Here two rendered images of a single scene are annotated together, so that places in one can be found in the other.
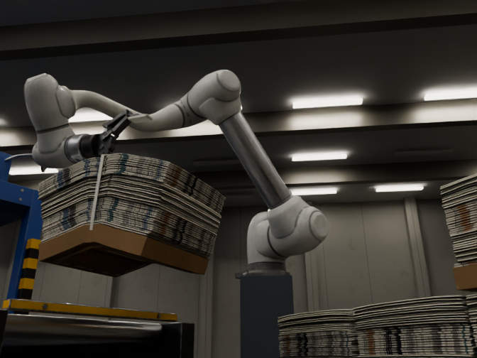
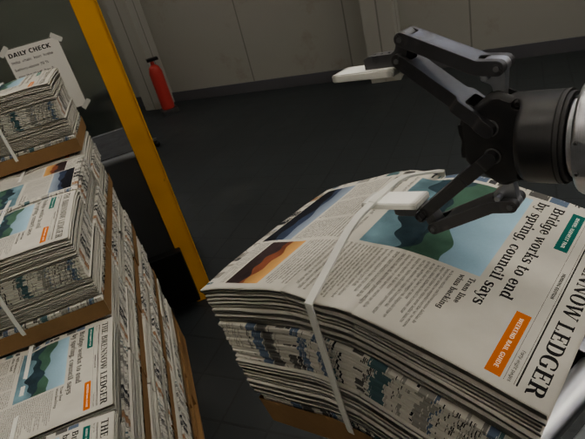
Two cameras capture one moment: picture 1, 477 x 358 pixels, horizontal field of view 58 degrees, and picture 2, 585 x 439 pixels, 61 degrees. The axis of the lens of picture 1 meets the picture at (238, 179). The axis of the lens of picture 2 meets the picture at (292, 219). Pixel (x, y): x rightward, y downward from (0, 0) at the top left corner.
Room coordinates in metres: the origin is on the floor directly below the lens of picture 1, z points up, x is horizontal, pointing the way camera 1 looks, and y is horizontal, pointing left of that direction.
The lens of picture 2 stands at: (1.59, 0.37, 1.50)
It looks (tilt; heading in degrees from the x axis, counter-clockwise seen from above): 29 degrees down; 203
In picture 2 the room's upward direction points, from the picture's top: 15 degrees counter-clockwise
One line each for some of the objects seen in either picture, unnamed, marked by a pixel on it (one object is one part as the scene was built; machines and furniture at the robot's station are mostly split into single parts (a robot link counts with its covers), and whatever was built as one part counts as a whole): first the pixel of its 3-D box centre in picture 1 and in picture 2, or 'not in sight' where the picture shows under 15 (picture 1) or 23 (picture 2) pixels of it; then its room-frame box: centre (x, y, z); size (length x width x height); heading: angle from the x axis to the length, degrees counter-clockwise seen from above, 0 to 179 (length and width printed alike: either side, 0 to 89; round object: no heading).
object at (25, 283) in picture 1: (26, 284); not in sight; (2.19, 1.06, 1.05); 0.05 x 0.05 x 0.45; 51
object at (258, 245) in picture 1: (267, 239); not in sight; (1.76, -0.12, 1.17); 0.18 x 0.16 x 0.22; 36
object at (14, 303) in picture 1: (103, 312); not in sight; (1.01, 0.31, 0.81); 0.43 x 0.03 x 0.02; 141
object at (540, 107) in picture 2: (101, 145); (517, 137); (1.17, 0.41, 1.31); 0.09 x 0.07 x 0.08; 66
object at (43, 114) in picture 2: not in sight; (84, 257); (0.37, -0.99, 0.65); 0.39 x 0.30 x 1.29; 123
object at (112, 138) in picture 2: not in sight; (111, 222); (-0.30, -1.44, 0.40); 0.70 x 0.55 x 0.80; 123
